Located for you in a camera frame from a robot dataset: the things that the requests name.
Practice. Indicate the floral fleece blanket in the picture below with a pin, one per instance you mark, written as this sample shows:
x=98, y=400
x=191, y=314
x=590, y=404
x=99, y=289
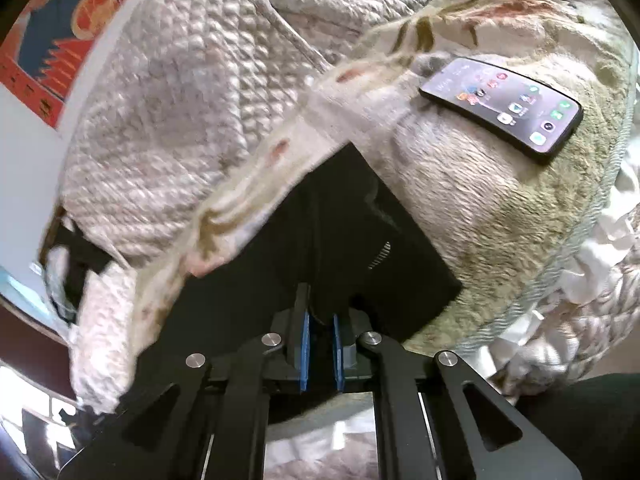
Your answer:
x=500, y=210

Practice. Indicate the quilted pale floral bedspread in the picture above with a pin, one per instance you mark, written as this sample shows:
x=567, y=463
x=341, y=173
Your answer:
x=175, y=85

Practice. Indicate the black pants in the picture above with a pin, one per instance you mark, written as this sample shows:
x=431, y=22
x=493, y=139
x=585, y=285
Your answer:
x=350, y=240

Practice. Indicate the red and blue wall poster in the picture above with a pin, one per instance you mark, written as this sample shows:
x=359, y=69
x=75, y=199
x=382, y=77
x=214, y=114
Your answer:
x=60, y=25

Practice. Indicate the black smartphone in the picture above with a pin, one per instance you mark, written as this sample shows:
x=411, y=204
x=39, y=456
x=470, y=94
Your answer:
x=505, y=105

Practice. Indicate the dark brown furniture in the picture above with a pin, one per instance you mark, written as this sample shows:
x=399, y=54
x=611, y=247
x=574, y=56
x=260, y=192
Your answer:
x=30, y=350

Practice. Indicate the person's dark clothing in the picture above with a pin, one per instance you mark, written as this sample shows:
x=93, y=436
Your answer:
x=590, y=430

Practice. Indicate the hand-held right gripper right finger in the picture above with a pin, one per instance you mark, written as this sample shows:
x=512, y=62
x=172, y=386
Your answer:
x=339, y=355

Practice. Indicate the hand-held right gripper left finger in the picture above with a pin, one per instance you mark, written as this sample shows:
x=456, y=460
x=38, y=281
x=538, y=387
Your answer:
x=304, y=355

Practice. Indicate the white ruffled cloth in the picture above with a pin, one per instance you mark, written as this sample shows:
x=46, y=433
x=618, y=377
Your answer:
x=607, y=240

